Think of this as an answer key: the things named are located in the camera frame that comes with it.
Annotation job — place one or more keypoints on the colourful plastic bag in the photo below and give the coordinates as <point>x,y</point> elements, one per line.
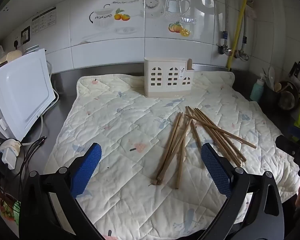
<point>8,208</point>

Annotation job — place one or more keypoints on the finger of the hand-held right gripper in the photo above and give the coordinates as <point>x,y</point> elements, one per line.
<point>292,147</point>
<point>298,130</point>

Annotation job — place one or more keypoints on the metal water valve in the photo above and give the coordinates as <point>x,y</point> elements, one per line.
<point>241,54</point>
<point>223,49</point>

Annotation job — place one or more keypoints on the black wall switch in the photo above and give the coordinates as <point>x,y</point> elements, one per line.
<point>25,35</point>

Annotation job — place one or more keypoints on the teal pump bottle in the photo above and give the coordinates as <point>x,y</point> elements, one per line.
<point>256,91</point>

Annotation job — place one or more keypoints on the wall notice sticker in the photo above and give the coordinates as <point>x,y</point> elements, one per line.
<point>43,20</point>

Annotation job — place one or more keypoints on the white rice paddle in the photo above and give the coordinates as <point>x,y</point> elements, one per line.
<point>271,76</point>

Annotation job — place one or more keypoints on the white power adapter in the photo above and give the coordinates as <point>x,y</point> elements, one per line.
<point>8,152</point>

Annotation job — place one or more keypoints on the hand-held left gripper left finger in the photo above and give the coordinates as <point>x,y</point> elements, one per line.
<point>87,170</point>

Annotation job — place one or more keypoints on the cream cloth bundle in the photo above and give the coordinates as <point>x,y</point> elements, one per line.
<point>12,56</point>

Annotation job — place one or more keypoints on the wooden spoon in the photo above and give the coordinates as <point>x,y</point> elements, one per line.
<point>278,87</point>

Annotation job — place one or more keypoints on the black utensil pot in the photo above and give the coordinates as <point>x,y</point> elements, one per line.
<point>271,96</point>

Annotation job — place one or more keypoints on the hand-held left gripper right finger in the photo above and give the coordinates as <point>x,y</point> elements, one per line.
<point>215,170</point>

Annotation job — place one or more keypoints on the cream house-shaped utensil holder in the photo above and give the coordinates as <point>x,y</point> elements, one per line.
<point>165,85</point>

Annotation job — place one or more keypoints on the white microwave oven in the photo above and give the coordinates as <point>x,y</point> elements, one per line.
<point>22,92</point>

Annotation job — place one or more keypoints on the pile of wooden chopsticks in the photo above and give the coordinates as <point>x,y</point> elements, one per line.
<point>168,152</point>

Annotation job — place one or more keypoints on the quilted printed mat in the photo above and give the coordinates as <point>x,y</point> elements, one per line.
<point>115,120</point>

